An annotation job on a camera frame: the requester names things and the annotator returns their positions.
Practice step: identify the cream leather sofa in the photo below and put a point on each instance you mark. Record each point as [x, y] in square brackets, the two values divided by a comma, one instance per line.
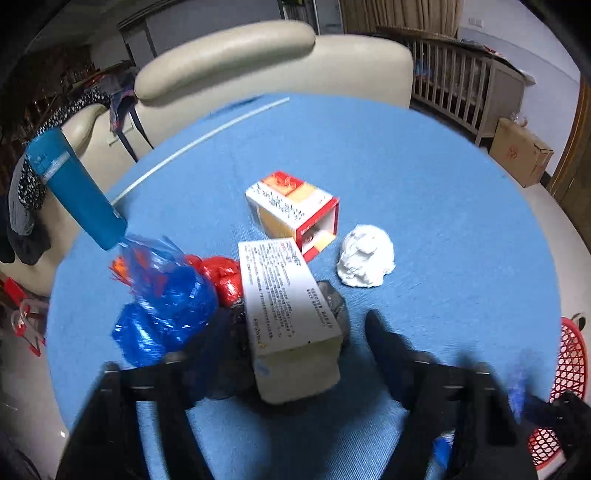
[277, 60]

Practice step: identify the cardboard box with red logo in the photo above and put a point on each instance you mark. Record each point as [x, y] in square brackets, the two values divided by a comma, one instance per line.
[517, 152]

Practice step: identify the wooden baby crib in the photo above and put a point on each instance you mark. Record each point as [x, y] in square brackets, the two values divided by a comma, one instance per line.
[503, 92]

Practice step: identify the black dotted garment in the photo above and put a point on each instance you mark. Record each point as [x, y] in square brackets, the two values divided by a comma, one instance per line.
[69, 110]

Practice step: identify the beige curtain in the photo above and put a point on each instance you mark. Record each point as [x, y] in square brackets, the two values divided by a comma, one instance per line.
[397, 16]

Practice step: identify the thin white strip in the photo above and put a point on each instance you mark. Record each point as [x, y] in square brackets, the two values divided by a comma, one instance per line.
[198, 141]

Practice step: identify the wooden door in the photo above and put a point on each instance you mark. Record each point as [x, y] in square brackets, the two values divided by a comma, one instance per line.
[577, 175]

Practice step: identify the blue cylindrical tube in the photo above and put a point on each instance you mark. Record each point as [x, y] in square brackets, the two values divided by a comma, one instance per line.
[74, 189]

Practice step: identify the long white carton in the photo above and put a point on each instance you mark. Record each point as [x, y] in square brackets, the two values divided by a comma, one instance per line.
[286, 314]

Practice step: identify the white tissue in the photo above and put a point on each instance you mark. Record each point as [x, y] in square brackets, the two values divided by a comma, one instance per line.
[364, 258]

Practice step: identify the red plastic hanger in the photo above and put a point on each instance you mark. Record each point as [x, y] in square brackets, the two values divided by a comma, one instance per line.
[10, 285]

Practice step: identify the dark wooden shelf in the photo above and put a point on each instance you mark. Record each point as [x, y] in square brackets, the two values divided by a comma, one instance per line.
[41, 87]

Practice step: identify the red plastic basket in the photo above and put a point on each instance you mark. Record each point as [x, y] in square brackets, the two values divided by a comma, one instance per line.
[572, 350]

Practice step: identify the blue plastic wrapper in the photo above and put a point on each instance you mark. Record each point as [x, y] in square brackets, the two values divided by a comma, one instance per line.
[180, 295]

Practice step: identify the dark grey clothes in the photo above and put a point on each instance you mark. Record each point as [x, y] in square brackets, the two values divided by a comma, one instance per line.
[23, 221]

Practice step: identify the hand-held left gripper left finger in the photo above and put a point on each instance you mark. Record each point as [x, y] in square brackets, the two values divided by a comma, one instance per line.
[198, 364]

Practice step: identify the clear plastic bottle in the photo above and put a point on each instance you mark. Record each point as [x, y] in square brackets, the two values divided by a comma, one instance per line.
[518, 120]

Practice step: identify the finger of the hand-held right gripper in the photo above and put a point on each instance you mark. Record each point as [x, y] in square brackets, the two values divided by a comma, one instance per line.
[561, 410]

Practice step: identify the blue table cloth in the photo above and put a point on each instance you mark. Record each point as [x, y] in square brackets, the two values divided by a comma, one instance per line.
[415, 184]

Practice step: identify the white refrigerator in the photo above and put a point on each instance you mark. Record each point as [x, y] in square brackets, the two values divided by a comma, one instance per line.
[328, 14]

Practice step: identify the red and white box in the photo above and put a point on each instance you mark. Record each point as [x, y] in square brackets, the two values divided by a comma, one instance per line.
[286, 198]

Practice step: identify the white wall socket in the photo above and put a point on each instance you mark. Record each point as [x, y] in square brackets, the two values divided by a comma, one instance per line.
[475, 21]

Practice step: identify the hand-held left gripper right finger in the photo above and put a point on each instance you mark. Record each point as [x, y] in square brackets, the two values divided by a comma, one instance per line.
[388, 350]

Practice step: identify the red plastic bag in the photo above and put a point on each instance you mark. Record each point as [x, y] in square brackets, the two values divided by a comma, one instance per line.
[221, 277]

